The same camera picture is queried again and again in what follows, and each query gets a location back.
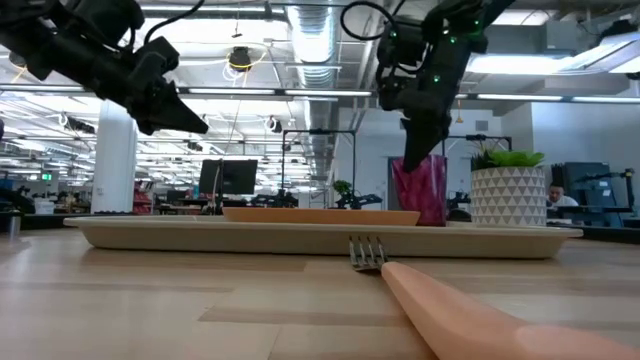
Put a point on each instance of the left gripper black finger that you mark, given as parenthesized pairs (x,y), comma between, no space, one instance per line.
(170,117)

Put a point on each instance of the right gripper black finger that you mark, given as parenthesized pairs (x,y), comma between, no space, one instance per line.
(420,142)

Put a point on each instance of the red translucent cup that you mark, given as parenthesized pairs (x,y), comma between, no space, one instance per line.
(425,200)

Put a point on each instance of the orange plate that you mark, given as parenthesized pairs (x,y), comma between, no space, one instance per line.
(320,216)

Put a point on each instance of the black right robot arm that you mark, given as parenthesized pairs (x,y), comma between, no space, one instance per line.
(465,12)

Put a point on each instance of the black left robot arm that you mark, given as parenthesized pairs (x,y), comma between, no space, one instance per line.
(50,35)

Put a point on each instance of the beige plastic tray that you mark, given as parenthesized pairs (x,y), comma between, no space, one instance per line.
(250,240)

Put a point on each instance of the white building column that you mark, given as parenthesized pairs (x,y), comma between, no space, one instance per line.
(114,160)

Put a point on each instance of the black computer monitor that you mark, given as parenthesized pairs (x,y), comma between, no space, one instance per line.
(235,176)

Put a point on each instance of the succulent in white patterned pot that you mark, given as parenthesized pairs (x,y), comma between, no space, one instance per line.
(507,200)

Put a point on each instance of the person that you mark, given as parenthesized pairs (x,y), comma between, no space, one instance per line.
(560,197)

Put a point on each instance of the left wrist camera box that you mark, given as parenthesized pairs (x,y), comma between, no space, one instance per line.
(160,55)

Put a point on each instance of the black overhead camera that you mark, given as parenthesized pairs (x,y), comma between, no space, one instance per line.
(240,57)

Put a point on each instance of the silver ceiling ventilation duct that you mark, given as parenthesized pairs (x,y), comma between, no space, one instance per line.
(315,50)

